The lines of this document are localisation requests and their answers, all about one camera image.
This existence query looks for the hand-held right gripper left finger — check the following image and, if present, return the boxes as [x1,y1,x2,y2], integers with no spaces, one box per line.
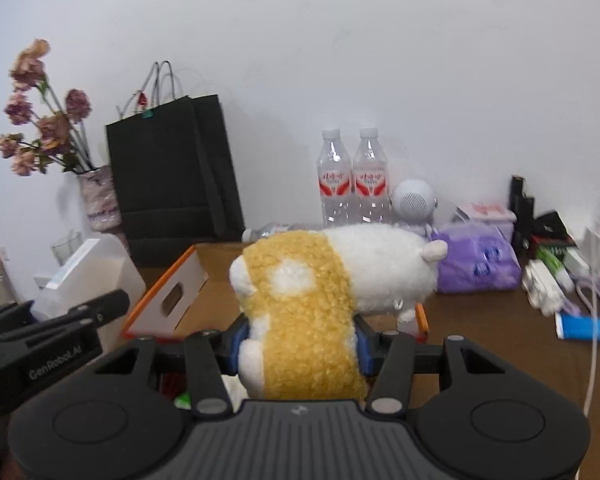
[94,321,253,418]

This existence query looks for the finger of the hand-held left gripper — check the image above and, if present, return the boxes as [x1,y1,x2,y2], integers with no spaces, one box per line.
[14,320,102,353]
[34,290,131,339]

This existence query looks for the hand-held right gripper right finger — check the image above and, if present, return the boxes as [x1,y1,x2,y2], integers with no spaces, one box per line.
[355,315,507,415]

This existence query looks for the orange cardboard box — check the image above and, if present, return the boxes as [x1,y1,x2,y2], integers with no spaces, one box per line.
[121,241,430,406]

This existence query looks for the yellow and white plush toy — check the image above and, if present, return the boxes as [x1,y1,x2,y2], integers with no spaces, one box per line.
[229,223,449,402]

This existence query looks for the translucent white plastic container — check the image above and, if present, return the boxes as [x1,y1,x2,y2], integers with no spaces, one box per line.
[32,235,147,342]

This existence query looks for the clear drinking glass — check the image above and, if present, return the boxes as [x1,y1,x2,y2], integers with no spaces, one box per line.
[50,230,84,266]

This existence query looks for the purple mottled vase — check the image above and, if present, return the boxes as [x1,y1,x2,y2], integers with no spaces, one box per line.
[77,164,127,234]

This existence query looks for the clear unlabelled plastic bottle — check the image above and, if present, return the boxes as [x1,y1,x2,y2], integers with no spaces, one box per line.
[241,221,307,244]

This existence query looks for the black paper bag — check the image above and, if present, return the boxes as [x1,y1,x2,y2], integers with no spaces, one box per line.
[104,61,246,267]

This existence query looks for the purple tissue pack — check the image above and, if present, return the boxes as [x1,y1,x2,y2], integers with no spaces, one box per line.
[431,223,524,295]

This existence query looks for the white round speaker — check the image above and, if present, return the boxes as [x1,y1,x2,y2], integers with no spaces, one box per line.
[390,178,440,237]

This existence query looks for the clear water bottle red label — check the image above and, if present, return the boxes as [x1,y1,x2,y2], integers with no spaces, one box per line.
[316,128,356,229]
[352,126,392,226]

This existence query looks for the dried pink flowers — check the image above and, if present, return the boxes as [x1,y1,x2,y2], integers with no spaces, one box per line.
[0,38,99,177]

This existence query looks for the pink and white box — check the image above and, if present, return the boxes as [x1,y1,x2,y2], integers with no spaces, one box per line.
[454,201,517,224]

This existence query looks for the white small bottle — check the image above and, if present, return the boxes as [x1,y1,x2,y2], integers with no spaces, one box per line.
[522,259,567,317]

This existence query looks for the green and white tube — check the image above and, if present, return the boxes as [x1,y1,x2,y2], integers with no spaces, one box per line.
[536,245,574,287]

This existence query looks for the black upright case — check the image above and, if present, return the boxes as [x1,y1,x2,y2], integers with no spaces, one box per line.
[509,174,536,252]

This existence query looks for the blue tube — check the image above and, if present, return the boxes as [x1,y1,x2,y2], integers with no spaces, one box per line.
[554,311,600,345]

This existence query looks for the black flat box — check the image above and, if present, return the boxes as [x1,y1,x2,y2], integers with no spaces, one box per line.
[532,210,577,249]

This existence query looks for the white cable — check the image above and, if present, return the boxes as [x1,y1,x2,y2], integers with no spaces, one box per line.
[572,279,600,417]

